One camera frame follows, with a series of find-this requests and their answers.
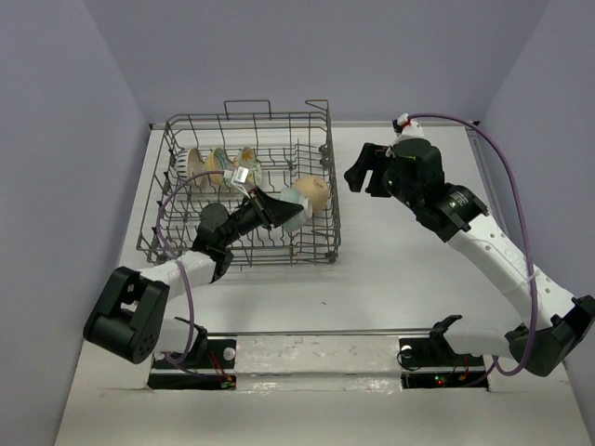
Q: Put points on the tan orange bowl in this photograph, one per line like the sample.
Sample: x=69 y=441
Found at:
x=315 y=189

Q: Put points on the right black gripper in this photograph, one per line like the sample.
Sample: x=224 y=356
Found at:
x=373 y=156

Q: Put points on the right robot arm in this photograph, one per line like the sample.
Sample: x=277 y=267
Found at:
x=550 y=321

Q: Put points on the leaf patterned white bowl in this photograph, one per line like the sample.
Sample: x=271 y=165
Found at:
x=247 y=157

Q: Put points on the teal ceramic bowl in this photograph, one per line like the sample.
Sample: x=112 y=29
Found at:
x=300 y=204

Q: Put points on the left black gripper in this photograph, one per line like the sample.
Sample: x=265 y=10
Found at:
x=274 y=212

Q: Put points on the grey wire dish rack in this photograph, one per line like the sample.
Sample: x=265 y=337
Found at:
x=289 y=144

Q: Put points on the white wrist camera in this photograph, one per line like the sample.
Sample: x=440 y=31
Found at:
x=406 y=128
x=239 y=179

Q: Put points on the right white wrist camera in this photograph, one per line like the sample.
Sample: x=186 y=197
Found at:
x=406 y=128

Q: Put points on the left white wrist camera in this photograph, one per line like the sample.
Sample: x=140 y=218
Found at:
x=239 y=179

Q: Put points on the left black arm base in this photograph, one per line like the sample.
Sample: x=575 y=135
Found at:
x=204 y=362

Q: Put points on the white pink rimmed bowl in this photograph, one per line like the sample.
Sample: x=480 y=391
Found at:
x=189 y=163

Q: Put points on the yellow blue sun bowl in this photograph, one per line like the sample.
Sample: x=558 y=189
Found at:
x=218 y=160

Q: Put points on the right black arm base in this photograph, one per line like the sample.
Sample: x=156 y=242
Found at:
x=428 y=362

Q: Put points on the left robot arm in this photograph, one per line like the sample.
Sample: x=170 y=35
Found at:
x=129 y=316

